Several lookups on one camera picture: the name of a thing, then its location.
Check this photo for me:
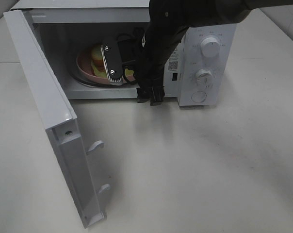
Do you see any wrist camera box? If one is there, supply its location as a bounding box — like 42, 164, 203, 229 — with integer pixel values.
101, 37, 123, 86

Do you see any white microwave oven body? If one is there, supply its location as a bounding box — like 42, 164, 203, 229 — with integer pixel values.
10, 0, 236, 106

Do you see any white power knob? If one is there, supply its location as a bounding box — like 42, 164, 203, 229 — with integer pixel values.
200, 36, 220, 58

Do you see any round door release button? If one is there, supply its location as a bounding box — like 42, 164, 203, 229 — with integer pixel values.
191, 91, 207, 103

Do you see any glass turntable plate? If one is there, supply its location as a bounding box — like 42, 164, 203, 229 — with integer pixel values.
68, 71, 137, 88

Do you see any white microwave door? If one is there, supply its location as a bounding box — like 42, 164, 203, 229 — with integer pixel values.
3, 10, 111, 228

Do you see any pink plate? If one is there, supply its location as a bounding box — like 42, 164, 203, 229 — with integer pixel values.
76, 45, 137, 86

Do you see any warning label sticker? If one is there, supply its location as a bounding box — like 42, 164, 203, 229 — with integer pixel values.
168, 49, 179, 71

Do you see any white timer knob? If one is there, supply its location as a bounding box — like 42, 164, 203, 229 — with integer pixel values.
195, 69, 213, 85

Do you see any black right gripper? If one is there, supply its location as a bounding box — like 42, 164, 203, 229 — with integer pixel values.
117, 33, 171, 106

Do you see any toast sandwich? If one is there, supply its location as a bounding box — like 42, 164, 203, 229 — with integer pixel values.
90, 46, 135, 80

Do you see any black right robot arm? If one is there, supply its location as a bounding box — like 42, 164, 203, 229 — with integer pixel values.
118, 0, 251, 106

